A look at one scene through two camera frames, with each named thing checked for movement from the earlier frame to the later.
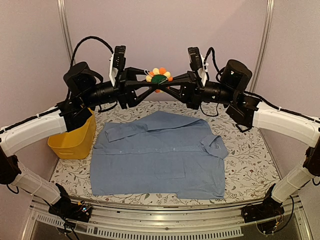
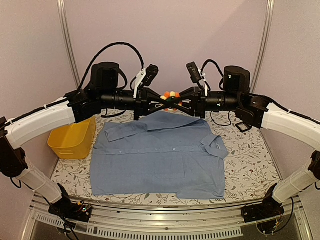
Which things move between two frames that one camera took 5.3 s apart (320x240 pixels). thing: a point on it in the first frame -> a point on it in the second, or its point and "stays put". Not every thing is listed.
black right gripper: (190, 92) -> (198, 101)
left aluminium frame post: (64, 20) stays put
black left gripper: (126, 92) -> (143, 103)
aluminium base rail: (170, 222) stays put
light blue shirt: (164, 153) stays put
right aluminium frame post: (263, 46) stays put
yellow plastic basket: (74, 144) stays put
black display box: (243, 128) stays put
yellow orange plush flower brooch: (159, 75) -> (168, 96)
